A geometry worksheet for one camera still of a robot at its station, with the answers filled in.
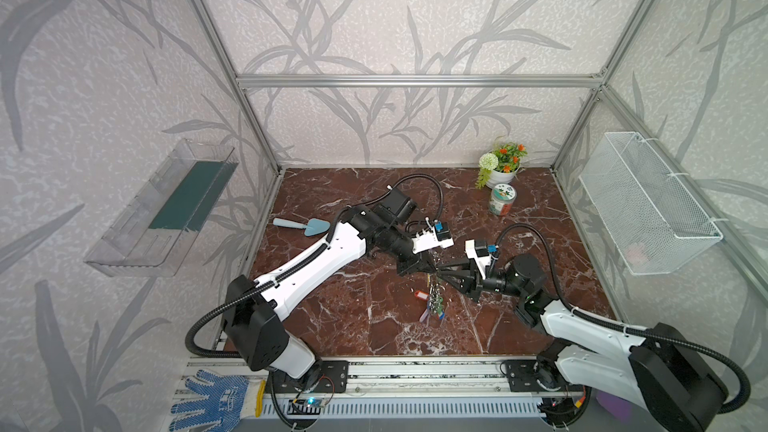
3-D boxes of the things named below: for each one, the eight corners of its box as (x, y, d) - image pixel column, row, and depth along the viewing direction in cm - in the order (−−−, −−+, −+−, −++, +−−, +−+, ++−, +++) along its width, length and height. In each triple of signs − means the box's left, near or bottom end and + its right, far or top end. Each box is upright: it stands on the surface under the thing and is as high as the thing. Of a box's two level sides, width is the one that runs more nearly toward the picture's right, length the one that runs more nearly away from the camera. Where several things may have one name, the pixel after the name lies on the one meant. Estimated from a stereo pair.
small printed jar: (490, 215, 108) (496, 201, 101) (486, 198, 113) (492, 183, 107) (512, 215, 108) (519, 201, 101) (507, 198, 113) (514, 183, 107)
